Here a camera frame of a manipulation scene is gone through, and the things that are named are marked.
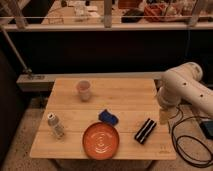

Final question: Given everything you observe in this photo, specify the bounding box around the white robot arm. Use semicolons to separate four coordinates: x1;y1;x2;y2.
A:
157;62;213;125

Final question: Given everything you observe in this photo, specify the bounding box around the clear plastic bottle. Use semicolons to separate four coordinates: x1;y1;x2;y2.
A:
47;113;64;139

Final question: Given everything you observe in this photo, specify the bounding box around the black white striped block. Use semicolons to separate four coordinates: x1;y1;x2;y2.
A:
134;118;157;144

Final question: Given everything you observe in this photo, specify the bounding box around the black power box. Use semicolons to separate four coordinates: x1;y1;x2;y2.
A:
200;120;213;140

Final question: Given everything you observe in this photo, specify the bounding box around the blue crumpled cloth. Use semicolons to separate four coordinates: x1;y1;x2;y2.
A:
98;109;119;126

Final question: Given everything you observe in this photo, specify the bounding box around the orange plate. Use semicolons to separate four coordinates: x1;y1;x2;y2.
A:
82;122;120;160

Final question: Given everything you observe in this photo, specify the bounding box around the translucent plastic cup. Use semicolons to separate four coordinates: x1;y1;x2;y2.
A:
76;80;91;101

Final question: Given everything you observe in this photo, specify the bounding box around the wooden table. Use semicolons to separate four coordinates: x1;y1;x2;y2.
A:
29;77;177;162

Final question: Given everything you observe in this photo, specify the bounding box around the metal diagonal strut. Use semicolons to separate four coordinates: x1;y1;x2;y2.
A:
0;26;32;77

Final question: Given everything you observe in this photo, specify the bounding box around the black cable on floor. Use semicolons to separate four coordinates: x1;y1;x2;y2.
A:
167;105;213;169

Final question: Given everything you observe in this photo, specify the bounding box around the grey metal frame rail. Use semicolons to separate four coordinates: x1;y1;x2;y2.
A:
2;22;213;32

